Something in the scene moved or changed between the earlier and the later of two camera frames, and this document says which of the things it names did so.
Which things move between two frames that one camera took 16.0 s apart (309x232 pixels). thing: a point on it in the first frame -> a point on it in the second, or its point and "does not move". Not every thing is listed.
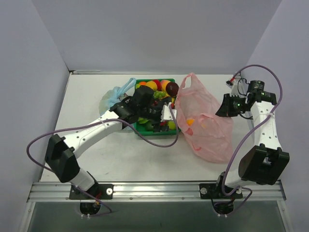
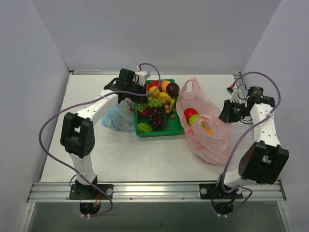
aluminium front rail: (158, 192) does not move
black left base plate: (98, 191) does not move
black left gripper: (159, 118) -> (134, 94)
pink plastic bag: (200, 118) does not move
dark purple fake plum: (172, 89) does not move
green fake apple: (172, 124) -> (193, 119)
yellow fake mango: (189, 122) -> (209, 131)
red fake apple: (189, 131) -> (189, 112)
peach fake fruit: (163, 83) does not move
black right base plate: (215, 191) does not move
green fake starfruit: (142, 120) -> (144, 127)
